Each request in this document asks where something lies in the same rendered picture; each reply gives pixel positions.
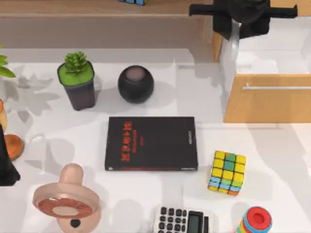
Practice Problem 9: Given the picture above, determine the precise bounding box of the green leafy plant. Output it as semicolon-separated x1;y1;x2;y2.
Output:
0;45;17;79

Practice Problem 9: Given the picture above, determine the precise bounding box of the green plant in dark pot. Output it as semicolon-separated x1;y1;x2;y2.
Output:
57;51;96;112

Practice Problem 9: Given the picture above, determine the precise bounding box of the white calculator with black keys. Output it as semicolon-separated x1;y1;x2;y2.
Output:
153;205;215;233

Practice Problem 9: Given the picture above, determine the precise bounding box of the pink pacifier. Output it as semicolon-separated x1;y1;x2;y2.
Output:
32;163;103;233

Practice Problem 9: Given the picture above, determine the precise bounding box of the orange trophy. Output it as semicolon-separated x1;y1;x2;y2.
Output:
0;99;25;161

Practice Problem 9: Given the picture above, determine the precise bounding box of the black book with red lettering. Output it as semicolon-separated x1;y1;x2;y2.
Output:
104;116;199;172

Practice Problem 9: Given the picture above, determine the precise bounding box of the colourful puzzle cube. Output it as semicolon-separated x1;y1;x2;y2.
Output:
118;0;149;6

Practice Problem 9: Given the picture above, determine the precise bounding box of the mostly yellow puzzle cube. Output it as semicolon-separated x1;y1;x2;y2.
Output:
207;150;247;197

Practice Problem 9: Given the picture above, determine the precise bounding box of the pale wooden drawer front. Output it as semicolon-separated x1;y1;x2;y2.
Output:
223;73;311;124

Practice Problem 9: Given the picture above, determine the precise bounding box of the grey drawer inside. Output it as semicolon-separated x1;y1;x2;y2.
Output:
220;16;311;117

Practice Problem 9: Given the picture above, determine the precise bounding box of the wooden open shelf unit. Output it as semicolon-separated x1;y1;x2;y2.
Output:
0;0;215;64

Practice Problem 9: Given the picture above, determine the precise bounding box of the long metal drawer handle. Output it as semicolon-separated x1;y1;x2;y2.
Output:
242;83;311;91

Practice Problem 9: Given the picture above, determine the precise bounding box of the stack of coloured rings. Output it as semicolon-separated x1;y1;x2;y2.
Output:
234;206;273;233

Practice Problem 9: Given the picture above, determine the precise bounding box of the wooden cupboard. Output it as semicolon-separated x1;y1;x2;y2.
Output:
210;0;311;63

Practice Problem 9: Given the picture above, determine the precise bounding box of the black round speaker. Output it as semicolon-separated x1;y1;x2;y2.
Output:
117;65;155;105

